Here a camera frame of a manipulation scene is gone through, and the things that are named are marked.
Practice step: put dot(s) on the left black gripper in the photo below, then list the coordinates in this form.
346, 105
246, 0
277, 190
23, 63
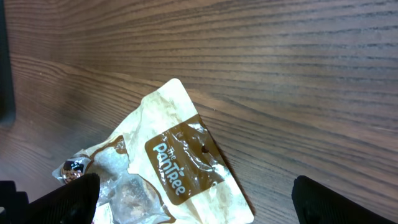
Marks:
8, 106

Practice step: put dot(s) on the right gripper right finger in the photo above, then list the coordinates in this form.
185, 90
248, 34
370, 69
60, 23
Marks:
316, 204

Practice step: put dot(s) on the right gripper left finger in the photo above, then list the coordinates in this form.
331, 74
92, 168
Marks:
72, 203

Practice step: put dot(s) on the beige snack bag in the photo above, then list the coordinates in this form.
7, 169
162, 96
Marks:
160, 165

